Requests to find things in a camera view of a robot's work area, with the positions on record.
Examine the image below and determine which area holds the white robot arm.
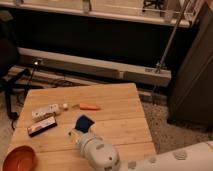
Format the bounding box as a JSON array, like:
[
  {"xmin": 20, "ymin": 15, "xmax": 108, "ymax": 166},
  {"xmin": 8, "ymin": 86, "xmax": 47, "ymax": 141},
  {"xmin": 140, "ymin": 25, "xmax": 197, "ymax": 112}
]
[{"xmin": 74, "ymin": 115, "xmax": 213, "ymax": 171}]

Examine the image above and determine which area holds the metal pole stand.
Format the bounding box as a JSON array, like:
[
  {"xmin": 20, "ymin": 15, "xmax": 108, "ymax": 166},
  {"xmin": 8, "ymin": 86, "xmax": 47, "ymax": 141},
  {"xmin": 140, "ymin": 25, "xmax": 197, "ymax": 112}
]
[{"xmin": 155, "ymin": 0, "xmax": 190, "ymax": 74}]

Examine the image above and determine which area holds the orange carrot toy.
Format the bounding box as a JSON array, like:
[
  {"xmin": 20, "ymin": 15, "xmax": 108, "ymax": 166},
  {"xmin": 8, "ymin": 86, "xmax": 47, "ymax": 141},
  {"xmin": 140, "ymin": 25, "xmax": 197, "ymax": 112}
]
[{"xmin": 79, "ymin": 103, "xmax": 100, "ymax": 110}]

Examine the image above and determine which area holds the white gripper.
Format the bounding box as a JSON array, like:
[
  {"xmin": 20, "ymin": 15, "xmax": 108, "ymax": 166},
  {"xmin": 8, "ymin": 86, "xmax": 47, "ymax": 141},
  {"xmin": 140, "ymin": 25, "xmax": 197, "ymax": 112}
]
[{"xmin": 68, "ymin": 116, "xmax": 95, "ymax": 148}]

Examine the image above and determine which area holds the black and white box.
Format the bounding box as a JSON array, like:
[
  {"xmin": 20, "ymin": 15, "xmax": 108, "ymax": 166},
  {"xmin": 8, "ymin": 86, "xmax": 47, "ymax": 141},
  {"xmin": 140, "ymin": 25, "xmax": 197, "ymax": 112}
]
[{"xmin": 27, "ymin": 117, "xmax": 57, "ymax": 137}]

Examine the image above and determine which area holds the dark cabinet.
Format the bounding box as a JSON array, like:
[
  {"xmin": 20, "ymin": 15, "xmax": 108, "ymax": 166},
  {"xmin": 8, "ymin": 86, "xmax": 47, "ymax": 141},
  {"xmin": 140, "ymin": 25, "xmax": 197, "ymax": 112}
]
[{"xmin": 168, "ymin": 2, "xmax": 213, "ymax": 128}]

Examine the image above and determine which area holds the black office chair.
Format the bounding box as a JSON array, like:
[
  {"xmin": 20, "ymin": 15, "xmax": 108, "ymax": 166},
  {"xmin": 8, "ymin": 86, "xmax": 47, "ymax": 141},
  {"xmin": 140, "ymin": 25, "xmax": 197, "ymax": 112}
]
[{"xmin": 0, "ymin": 10, "xmax": 30, "ymax": 129}]

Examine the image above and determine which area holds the wooden table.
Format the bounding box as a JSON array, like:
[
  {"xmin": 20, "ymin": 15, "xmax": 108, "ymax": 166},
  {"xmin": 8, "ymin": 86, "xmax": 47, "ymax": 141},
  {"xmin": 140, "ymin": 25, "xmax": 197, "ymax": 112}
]
[{"xmin": 9, "ymin": 83, "xmax": 156, "ymax": 171}]

